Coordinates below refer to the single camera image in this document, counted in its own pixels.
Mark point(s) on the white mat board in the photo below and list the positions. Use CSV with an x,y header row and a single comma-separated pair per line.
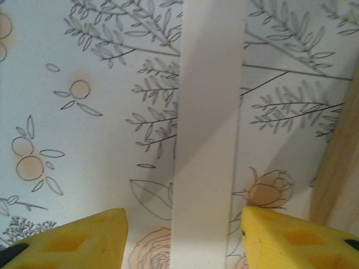
x,y
207,112

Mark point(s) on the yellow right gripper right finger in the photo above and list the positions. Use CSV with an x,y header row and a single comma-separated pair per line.
x,y
294,246

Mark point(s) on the light wooden picture frame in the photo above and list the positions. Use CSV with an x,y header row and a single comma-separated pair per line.
x,y
336,168

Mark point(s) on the floral print tablecloth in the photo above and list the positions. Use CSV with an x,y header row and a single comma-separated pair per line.
x,y
84,140

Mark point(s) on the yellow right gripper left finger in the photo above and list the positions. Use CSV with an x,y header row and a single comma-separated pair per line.
x,y
70,246

